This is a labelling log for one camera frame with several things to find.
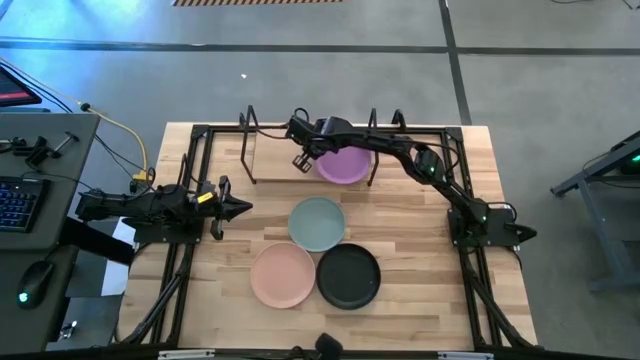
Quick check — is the white paper sheet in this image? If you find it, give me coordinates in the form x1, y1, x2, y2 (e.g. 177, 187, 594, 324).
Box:
101, 217, 137, 297

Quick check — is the black table-level camera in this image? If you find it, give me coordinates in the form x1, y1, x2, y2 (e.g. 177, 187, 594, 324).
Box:
313, 332, 345, 360

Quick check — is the black desk clamp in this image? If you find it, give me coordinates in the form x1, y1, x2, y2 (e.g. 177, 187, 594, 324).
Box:
0, 130, 81, 172

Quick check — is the dark metal table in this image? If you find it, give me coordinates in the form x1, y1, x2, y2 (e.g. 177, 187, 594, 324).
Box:
549, 128, 640, 292

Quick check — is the wooden shelf with black frame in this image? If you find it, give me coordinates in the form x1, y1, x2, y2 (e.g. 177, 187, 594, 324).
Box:
238, 104, 408, 188

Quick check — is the pink plate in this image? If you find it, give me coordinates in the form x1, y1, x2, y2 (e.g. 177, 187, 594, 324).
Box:
249, 242, 317, 310

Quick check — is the green plate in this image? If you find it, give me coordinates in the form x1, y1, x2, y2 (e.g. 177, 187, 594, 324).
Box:
287, 196, 347, 253

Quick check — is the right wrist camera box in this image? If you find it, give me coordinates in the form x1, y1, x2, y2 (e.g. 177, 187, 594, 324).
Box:
319, 116, 353, 137

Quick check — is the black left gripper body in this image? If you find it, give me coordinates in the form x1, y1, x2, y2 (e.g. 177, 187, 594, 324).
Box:
197, 174, 237, 242

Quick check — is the grey side desk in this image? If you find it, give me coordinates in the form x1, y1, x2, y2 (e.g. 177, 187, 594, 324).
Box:
0, 112, 101, 354

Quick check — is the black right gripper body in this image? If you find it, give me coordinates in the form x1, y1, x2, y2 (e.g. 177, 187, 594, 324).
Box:
285, 114, 331, 157

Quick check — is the black computer mouse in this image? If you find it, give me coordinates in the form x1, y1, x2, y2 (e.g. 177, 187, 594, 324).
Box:
16, 259, 56, 310

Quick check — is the yellow cable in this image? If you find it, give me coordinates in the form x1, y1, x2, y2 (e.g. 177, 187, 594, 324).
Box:
79, 102, 152, 182

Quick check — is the black plate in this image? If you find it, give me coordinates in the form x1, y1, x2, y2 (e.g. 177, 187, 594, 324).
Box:
315, 243, 382, 311

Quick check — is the black aluminium rig frame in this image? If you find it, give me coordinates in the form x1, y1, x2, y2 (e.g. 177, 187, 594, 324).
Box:
113, 122, 542, 354

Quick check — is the black keyboard with blue backlight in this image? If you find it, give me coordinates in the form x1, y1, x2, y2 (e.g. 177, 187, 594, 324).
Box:
0, 175, 50, 234

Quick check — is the computer monitor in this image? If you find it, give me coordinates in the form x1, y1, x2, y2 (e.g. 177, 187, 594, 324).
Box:
0, 66, 43, 109

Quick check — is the silver metal bracket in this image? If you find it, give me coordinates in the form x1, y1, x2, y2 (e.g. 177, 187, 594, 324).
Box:
437, 351, 495, 360
157, 349, 217, 360

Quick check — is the purple plate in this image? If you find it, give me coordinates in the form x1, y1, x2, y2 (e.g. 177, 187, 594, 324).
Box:
314, 145, 373, 186

